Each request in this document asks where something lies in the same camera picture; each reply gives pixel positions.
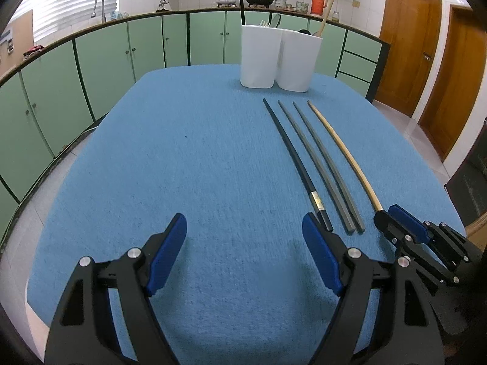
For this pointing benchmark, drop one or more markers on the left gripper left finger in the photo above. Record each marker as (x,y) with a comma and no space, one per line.
(83,331)

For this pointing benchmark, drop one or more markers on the far right wooden door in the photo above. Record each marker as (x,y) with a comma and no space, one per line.
(458,81)

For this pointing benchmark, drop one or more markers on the black cabinet at right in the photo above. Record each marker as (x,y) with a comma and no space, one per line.
(467,188)

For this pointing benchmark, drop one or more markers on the wooden door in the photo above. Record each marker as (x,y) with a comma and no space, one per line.
(411,28)
(458,81)

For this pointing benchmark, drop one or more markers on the orange thermos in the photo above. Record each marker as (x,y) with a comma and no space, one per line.
(318,7)

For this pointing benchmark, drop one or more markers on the near wooden door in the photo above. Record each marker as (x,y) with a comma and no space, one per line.
(411,28)

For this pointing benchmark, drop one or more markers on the pink cloth on counter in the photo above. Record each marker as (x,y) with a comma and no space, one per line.
(33,51)

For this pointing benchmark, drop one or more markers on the patterned glass canister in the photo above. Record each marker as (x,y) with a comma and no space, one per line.
(302,7)

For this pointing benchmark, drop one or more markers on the green lower cabinets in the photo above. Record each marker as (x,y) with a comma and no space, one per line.
(50,99)

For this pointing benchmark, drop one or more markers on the steel kitchen faucet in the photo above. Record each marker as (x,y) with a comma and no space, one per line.
(102,11)

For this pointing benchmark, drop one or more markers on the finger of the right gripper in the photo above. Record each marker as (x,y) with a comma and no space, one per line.
(416,228)
(392,226)

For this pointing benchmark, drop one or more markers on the blue table mat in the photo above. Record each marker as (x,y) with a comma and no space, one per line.
(192,140)

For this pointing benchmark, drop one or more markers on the white double utensil holder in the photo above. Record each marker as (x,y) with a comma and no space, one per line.
(273,56)

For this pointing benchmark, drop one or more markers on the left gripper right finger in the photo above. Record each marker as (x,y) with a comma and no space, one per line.
(405,329)

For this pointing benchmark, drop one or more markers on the grey chopstick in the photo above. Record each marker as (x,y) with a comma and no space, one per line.
(352,207)
(331,187)

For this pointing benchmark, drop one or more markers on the bamboo chopstick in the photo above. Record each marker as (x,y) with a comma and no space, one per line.
(327,12)
(350,158)

